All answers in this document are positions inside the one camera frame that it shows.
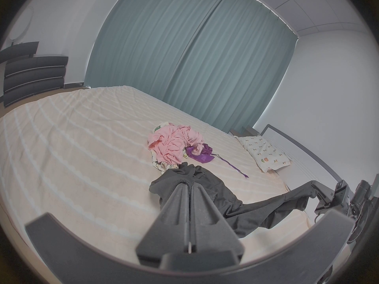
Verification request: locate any dark chest of drawers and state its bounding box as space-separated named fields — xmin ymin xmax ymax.
xmin=3 ymin=55 xmax=69 ymax=107

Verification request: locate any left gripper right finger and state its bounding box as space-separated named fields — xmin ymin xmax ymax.
xmin=191 ymin=183 xmax=246 ymax=267

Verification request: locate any dark dressing table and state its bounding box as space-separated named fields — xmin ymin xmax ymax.
xmin=0 ymin=42 xmax=39 ymax=65

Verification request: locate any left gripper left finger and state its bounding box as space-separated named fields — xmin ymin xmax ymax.
xmin=136 ymin=182 xmax=190 ymax=267

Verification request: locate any purple satin garment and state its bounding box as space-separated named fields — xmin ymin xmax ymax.
xmin=185 ymin=143 xmax=250 ymax=179

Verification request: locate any round white mirror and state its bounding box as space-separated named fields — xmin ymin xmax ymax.
xmin=8 ymin=6 xmax=34 ymax=41

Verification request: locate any grey bedside table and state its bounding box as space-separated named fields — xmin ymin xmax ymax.
xmin=229 ymin=126 xmax=259 ymax=137

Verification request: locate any bed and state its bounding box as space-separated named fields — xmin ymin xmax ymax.
xmin=0 ymin=85 xmax=350 ymax=270

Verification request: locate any pile of clothes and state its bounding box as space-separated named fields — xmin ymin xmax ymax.
xmin=147 ymin=122 xmax=205 ymax=171

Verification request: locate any black T-shirt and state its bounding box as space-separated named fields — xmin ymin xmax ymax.
xmin=149 ymin=162 xmax=320 ymax=239

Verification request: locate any white printed pillow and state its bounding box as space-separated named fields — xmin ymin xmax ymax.
xmin=237 ymin=135 xmax=292 ymax=173

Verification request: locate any blue-green curtain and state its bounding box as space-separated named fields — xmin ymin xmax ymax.
xmin=84 ymin=0 xmax=299 ymax=134

